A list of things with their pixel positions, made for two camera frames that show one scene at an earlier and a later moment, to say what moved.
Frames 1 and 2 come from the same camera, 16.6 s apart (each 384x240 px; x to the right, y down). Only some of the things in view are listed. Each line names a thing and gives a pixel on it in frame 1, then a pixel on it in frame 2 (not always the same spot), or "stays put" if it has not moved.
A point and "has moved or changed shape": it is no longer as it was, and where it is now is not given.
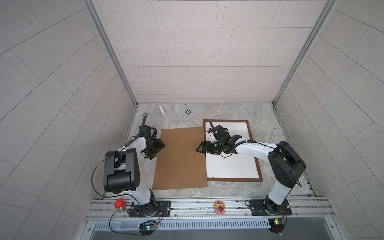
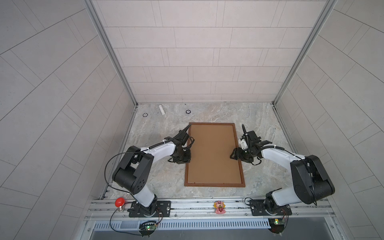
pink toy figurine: x=219 y=206 stays put
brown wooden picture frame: x=238 y=167 has moved or changed shape
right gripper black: x=208 y=149 to x=236 y=153
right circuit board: x=277 y=225 stays put
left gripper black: x=159 y=143 to x=187 y=158
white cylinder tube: x=161 y=109 stays put
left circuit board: x=147 y=228 stays put
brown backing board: x=179 y=165 to x=210 y=160
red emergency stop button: x=119 y=204 stays put
